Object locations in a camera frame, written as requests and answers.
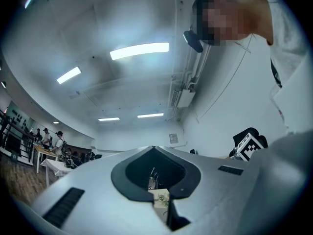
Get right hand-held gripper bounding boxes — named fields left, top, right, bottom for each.
left=229, top=132, right=264, bottom=162

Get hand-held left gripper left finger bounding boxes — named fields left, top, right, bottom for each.
left=31, top=145, right=170, bottom=235

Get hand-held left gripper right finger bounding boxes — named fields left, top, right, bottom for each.
left=154, top=145, right=255, bottom=235

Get white tables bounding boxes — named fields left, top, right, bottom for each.
left=40, top=158, right=74, bottom=188

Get black mesh office chair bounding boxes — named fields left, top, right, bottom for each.
left=232, top=127, right=269, bottom=158

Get pale flower bouquet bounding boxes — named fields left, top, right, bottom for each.
left=156, top=192, right=170, bottom=208

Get wooden table with white legs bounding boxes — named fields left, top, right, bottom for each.
left=33, top=144, right=61, bottom=173

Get white ceiling air unit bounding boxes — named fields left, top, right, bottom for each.
left=170, top=88, right=196, bottom=109

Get black metal railing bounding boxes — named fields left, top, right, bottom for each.
left=0, top=109, right=35, bottom=165

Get person's light grey shirt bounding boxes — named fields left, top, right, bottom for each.
left=234, top=0, right=313, bottom=235

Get white ceiling pipes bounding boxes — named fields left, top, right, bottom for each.
left=168, top=43, right=212, bottom=122

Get person's head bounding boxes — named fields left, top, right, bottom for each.
left=192, top=0, right=274, bottom=46

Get black head-mounted camera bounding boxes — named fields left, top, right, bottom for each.
left=183, top=30, right=204, bottom=53

